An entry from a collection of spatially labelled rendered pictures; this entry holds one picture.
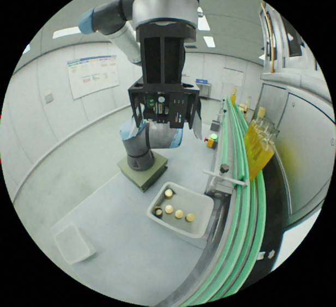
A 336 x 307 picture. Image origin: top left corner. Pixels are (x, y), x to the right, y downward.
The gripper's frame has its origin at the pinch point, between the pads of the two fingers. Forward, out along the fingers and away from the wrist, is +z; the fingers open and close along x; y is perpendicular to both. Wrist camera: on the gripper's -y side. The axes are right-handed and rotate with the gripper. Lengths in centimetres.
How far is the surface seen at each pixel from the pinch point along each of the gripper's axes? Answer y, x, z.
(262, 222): 24.9, 28.6, 8.2
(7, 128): 23, -383, -41
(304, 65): -9, 55, -36
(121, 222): 24.0, -19.1, 30.9
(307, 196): 24.3, 37.8, -5.1
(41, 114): -86, -323, 22
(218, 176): 6.2, 17.0, 11.6
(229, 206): 16.5, 23.7, 18.7
